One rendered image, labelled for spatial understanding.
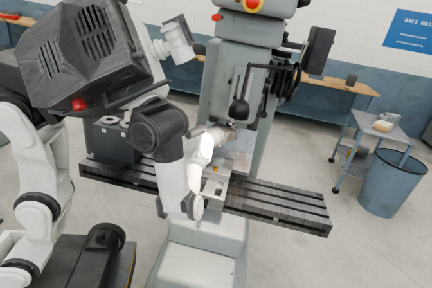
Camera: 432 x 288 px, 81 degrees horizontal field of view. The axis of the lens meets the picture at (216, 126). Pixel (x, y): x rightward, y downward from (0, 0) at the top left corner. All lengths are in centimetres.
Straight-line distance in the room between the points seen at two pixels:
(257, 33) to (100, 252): 121
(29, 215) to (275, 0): 102
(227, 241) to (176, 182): 55
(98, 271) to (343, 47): 509
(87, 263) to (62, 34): 105
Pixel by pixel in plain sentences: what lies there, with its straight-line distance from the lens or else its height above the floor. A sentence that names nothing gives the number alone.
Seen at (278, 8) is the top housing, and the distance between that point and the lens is 85.
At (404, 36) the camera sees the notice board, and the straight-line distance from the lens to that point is 584.
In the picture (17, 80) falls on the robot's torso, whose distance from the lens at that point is 86.
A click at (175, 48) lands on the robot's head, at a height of 160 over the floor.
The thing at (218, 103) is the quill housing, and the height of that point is 138.
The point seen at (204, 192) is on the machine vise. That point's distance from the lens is 114.
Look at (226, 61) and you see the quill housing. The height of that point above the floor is 155.
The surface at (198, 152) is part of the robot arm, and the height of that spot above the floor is 126.
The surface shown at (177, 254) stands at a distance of 126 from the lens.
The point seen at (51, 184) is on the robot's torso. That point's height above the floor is 112.
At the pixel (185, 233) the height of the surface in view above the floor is 81.
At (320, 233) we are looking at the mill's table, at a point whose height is 87.
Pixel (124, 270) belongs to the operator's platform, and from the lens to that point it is 163.
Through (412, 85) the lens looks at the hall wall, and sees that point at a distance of 610.
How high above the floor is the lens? 173
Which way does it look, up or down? 25 degrees down
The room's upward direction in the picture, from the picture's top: 10 degrees clockwise
